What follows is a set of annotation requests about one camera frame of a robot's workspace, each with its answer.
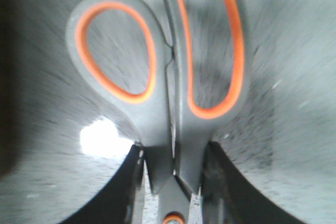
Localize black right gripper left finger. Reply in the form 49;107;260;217
62;145;144;223

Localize grey orange scissors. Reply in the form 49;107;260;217
66;0;250;223

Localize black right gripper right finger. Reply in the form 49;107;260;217
201;142;303;223

